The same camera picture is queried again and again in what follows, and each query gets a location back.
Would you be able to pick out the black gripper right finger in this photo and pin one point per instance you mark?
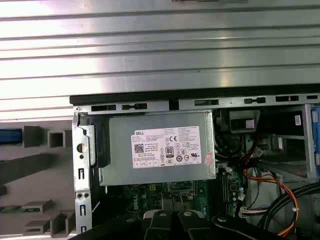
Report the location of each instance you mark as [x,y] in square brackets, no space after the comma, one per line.
[192,225]

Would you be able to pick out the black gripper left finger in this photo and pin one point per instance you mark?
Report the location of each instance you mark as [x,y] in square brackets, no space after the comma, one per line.
[160,225]

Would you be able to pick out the hard disk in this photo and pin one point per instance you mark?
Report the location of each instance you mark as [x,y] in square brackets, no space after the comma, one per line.
[11,137]

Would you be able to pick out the green motherboard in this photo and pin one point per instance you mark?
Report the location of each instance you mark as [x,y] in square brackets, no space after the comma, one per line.
[140,197]

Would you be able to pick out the black RAM slot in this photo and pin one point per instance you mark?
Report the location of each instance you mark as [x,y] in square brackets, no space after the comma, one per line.
[225,195]
[215,195]

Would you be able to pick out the grey power supply unit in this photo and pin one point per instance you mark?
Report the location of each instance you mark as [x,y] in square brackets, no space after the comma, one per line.
[120,172]

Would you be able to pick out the black PC case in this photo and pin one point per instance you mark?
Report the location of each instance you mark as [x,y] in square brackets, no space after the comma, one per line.
[82,150]

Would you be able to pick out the grey parts rack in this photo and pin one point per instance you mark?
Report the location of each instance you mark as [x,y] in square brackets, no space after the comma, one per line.
[57,170]

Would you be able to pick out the metal optical drive bay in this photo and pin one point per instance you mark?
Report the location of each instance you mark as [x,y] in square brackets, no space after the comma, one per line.
[307,150]

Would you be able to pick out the blue plastic drive latch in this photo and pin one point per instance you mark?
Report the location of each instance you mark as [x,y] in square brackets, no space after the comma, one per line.
[315,140]

